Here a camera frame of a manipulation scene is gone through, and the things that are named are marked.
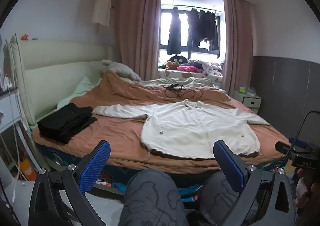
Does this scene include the black plush toy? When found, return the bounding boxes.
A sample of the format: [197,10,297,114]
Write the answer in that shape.
[169,54,187,64]

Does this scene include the beige grey quilt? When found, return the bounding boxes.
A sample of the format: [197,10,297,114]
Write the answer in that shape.
[139,77,225,91]

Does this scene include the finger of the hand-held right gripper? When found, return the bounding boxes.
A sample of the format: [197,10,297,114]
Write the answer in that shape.
[275,141,293,155]
[289,137,307,148]

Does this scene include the long dark hanging coat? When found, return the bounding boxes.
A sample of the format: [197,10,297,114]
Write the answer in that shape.
[166,6,183,55]

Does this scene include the white nightstand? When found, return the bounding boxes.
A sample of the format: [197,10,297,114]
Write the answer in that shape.
[232,89,262,114]

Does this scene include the stack of black folded clothes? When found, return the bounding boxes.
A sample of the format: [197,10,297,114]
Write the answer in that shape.
[37,103,98,144]

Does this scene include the person's right leg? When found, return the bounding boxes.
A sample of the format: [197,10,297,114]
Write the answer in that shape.
[200,171,250,219]

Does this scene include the dark hanging clothes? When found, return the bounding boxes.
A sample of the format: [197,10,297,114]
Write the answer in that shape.
[187,8,220,51]

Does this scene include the pink plush toy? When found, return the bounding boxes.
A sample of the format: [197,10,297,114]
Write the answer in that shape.
[177,65,204,74]

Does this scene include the orange blanket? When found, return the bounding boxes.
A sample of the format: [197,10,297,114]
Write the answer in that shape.
[32,69,292,174]

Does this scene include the black cables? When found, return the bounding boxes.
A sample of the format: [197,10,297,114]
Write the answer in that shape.
[162,83,203,100]

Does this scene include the white jacket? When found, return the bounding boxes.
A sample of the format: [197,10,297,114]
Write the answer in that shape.
[92,99,270,159]

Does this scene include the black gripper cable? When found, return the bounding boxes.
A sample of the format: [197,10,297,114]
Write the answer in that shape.
[279,110,320,174]

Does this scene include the light green pillow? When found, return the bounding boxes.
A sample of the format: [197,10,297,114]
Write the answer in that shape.
[57,76,103,110]

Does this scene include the patterned window seat cushion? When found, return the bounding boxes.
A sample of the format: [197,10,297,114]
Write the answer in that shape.
[158,69,223,82]

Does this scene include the beige hanging cloth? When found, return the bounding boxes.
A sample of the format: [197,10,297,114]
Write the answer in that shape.
[92,0,113,26]

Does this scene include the orange box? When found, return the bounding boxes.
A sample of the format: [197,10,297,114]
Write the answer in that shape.
[20,158,38,181]

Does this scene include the pile of floral clothes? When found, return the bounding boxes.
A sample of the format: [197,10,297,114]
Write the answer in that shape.
[190,59,223,76]

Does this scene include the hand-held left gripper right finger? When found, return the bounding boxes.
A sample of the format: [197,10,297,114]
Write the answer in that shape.
[213,140,297,226]

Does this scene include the person's left leg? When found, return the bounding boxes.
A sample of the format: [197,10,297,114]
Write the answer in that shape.
[120,169,187,226]

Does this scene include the cream padded headboard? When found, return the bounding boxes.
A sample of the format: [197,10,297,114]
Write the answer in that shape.
[9,33,115,126]

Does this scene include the white cable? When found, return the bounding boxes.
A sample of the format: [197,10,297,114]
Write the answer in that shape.
[7,86,27,201]

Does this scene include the white side shelf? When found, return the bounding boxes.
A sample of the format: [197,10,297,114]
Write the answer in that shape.
[0,86,22,133]

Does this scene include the person's leg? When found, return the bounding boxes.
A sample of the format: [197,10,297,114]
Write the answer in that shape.
[120,169,187,226]
[200,171,250,219]

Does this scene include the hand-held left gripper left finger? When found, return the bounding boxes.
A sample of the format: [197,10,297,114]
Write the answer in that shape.
[28,140,118,226]

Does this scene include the grey plush toy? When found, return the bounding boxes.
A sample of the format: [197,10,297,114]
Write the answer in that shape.
[101,59,142,82]

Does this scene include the person's right hand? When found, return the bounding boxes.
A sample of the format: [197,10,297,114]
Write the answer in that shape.
[295,169,317,208]

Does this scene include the clothes rail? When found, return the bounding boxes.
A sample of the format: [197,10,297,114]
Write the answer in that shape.
[161,4,223,13]

